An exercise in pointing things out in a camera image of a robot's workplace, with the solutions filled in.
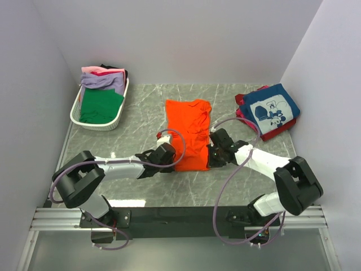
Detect orange t shirt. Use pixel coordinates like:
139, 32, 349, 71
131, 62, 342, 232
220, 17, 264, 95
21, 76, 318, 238
165, 99, 212, 172

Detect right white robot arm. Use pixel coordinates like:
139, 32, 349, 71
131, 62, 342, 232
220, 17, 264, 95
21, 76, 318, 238
208, 128, 324, 225

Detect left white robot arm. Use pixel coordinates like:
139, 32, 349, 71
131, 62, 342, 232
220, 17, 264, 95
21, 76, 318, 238
50, 143, 175, 227

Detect pink folded shirt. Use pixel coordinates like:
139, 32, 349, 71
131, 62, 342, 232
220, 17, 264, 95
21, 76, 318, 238
236, 106, 257, 132

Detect red folded shirt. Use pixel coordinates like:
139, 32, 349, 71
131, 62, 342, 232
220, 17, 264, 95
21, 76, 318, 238
235, 85, 297, 141

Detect blue cartoon print shirt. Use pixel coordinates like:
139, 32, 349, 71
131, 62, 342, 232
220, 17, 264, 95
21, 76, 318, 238
241, 84, 301, 135

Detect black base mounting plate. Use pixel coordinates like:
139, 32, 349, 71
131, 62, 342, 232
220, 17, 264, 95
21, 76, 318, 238
78, 205, 280, 241

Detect green shirt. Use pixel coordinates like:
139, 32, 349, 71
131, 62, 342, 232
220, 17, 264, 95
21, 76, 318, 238
79, 88, 124, 124

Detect lavender shirt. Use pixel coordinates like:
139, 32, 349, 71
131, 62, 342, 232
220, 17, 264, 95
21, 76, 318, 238
81, 72, 125, 95

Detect white perforated basket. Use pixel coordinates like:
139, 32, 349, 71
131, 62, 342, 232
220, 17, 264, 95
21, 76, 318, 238
69, 78, 130, 132

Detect magenta shirt in basket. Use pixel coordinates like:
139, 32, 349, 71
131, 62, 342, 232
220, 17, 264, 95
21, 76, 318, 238
91, 71, 114, 76

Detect black garment in basket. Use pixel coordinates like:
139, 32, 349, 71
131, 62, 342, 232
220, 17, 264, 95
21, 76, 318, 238
100, 64, 128, 77

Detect light pink shirt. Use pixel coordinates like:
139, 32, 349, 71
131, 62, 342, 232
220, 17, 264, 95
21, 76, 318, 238
81, 66, 125, 73

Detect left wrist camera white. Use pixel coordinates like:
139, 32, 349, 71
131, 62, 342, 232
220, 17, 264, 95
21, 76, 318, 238
156, 132, 172, 147

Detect aluminium rail frame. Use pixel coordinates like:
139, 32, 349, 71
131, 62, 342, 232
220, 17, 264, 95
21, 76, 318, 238
16, 121, 344, 271

